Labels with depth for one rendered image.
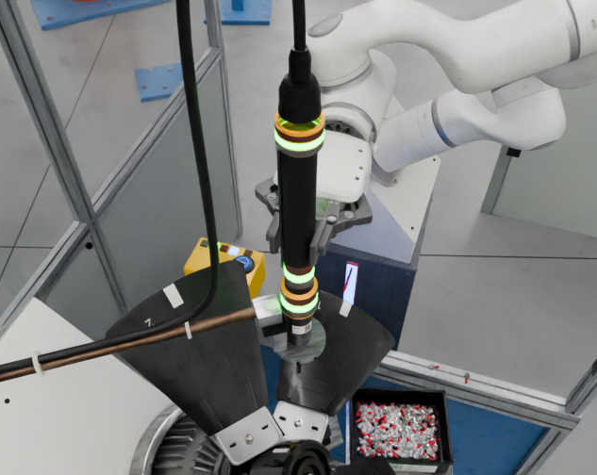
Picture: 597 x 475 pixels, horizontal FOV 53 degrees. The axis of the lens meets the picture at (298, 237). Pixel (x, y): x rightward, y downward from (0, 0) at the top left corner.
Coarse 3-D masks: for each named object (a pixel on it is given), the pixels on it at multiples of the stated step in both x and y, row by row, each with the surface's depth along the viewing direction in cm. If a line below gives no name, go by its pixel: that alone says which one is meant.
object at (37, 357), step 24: (192, 72) 45; (192, 96) 46; (192, 120) 48; (216, 240) 60; (216, 264) 62; (216, 288) 65; (192, 312) 68; (120, 336) 67; (24, 360) 65; (48, 360) 66
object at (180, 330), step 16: (208, 320) 70; (224, 320) 70; (240, 320) 71; (144, 336) 68; (160, 336) 69; (176, 336) 69; (96, 352) 67; (112, 352) 68; (32, 368) 66; (48, 368) 66
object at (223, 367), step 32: (160, 288) 87; (192, 288) 88; (224, 288) 90; (128, 320) 86; (160, 320) 87; (192, 320) 88; (128, 352) 86; (160, 352) 87; (192, 352) 88; (224, 352) 89; (256, 352) 90; (160, 384) 88; (192, 384) 88; (224, 384) 89; (256, 384) 90; (192, 416) 89; (224, 416) 90
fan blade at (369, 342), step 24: (336, 312) 113; (360, 312) 115; (336, 336) 109; (360, 336) 111; (384, 336) 113; (336, 360) 106; (360, 360) 108; (288, 384) 103; (312, 384) 103; (336, 384) 104; (360, 384) 105; (312, 408) 101; (336, 408) 101
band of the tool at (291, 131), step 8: (280, 120) 54; (320, 120) 53; (280, 128) 51; (288, 128) 55; (296, 128) 55; (304, 128) 55; (320, 128) 51; (296, 136) 50; (304, 136) 50; (280, 144) 52
